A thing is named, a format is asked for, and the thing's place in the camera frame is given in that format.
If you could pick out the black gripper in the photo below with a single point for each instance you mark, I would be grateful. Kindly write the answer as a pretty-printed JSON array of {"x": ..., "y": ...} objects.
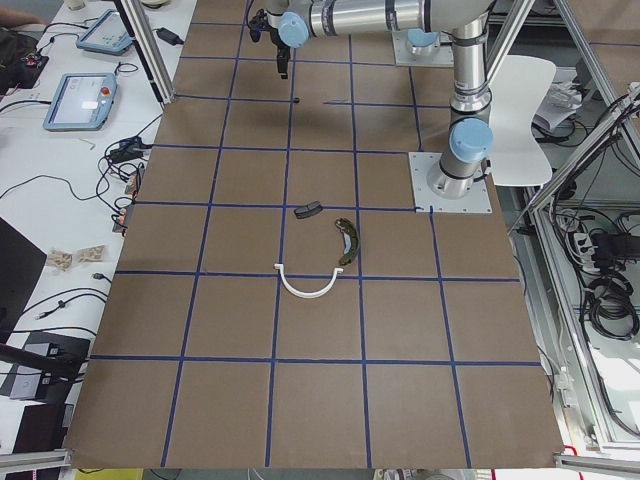
[{"x": 278, "y": 41}]

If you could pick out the black power adapter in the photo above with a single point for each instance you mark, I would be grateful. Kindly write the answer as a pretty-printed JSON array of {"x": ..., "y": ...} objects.
[{"x": 169, "y": 36}]

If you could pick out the dark grey brake pad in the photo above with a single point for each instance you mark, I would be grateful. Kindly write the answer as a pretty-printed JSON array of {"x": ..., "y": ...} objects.
[{"x": 308, "y": 210}]

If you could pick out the far blue teach pendant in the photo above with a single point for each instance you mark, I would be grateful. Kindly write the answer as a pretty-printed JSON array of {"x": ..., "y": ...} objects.
[{"x": 106, "y": 35}]

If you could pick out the blue teach pendant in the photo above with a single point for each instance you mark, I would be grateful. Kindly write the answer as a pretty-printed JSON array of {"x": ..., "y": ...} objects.
[
  {"x": 106, "y": 35},
  {"x": 82, "y": 102}
]

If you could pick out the olive green brake shoe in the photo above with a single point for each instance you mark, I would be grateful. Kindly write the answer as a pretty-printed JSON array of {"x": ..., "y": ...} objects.
[{"x": 351, "y": 240}]

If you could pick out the near blue teach pendant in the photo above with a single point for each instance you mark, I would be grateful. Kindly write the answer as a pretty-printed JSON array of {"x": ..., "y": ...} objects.
[{"x": 82, "y": 102}]

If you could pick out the white plastic chair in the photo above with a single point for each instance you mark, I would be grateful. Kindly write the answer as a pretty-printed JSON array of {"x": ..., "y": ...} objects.
[{"x": 518, "y": 90}]

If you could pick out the aluminium frame post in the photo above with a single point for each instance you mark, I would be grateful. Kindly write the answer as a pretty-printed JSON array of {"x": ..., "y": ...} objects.
[{"x": 140, "y": 31}]

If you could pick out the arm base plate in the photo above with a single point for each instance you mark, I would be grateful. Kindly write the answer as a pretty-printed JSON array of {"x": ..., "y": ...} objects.
[
  {"x": 434, "y": 192},
  {"x": 403, "y": 58}
]

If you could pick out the white curved plastic bracket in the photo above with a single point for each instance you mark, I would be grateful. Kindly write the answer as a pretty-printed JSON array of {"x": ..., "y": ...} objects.
[{"x": 312, "y": 289}]

